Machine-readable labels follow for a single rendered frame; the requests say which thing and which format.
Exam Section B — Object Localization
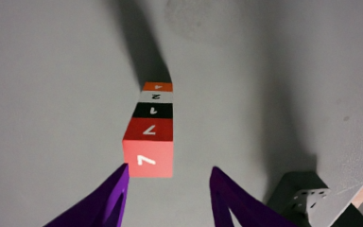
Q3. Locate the red block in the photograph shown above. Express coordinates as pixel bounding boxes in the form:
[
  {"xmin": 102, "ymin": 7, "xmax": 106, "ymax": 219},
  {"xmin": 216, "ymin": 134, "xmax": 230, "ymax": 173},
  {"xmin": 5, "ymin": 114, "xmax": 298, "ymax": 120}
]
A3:
[{"xmin": 122, "ymin": 117, "xmax": 173, "ymax": 177}]

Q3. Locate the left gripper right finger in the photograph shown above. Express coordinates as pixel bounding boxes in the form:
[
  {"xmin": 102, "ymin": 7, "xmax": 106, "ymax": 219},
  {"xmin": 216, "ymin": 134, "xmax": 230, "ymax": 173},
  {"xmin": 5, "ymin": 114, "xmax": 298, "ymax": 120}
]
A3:
[{"xmin": 209, "ymin": 166, "xmax": 298, "ymax": 227}]

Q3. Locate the orange block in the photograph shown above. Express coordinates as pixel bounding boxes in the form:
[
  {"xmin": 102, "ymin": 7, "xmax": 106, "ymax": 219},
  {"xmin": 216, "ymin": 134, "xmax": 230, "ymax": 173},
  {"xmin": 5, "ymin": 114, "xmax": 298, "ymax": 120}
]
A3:
[{"xmin": 143, "ymin": 82, "xmax": 173, "ymax": 94}]

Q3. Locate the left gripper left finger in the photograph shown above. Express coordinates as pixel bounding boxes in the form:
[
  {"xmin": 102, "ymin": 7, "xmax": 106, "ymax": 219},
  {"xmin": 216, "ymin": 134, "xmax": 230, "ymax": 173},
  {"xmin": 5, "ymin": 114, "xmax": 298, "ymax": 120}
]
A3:
[{"xmin": 43, "ymin": 163, "xmax": 130, "ymax": 227}]

